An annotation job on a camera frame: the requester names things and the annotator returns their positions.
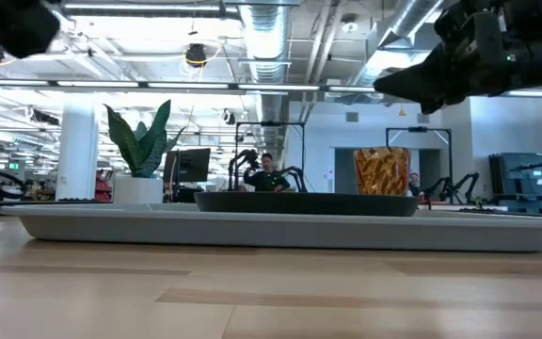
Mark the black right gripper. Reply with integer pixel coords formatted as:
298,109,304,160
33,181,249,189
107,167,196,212
373,8,508,115

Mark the amber patterned glass cup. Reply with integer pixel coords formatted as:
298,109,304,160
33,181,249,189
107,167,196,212
353,146,411,197

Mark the black round plate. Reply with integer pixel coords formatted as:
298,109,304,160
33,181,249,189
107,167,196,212
193,190,420,218

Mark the grey rectangular tray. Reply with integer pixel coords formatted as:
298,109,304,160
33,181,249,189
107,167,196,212
0,202,542,253

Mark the grey door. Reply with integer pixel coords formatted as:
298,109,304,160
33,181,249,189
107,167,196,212
334,147,359,195

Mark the grey equipment cabinet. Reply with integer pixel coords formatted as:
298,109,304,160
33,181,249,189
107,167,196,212
488,152,542,216

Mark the black computer monitor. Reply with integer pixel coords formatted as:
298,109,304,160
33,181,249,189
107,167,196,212
162,147,212,185

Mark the green snake plant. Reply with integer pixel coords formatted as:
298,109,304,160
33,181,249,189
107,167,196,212
103,98,187,179

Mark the white planter box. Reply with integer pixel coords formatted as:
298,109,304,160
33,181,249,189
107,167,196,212
112,176,165,205

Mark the long ceiling light strip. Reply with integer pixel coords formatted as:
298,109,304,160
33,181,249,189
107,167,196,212
0,78,542,98

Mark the white round column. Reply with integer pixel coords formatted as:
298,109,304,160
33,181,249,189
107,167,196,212
56,92,100,202

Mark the black station frame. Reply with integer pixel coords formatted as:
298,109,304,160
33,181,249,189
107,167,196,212
234,121,307,193
385,126,454,190

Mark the silver spiral air duct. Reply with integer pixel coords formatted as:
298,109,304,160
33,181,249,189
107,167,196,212
349,0,444,89

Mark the silver ribbed ceiling duct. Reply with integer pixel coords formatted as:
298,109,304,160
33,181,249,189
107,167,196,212
238,0,293,165

